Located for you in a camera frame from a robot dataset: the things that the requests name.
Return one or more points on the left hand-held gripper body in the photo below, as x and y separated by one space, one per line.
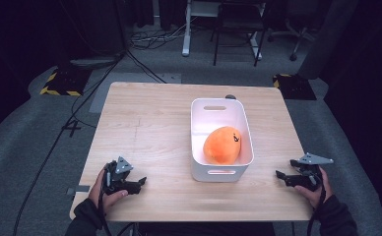
120 178

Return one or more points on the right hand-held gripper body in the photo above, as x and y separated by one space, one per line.
310 175

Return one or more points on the orange mango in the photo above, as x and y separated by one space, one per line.
222 146

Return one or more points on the white plastic basket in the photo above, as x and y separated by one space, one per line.
222 141

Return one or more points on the person's right hand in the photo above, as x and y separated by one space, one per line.
317 196

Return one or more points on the person's left hand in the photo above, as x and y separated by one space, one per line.
105 198

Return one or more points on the grey tape strip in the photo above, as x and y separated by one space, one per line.
80 189

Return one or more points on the office swivel chair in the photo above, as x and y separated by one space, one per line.
294 32

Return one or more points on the black metal chair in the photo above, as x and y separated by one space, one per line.
238 19

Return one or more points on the black yellow striped base plate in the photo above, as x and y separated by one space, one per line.
294 86
66 82

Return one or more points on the white desk frame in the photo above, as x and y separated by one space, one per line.
187 32

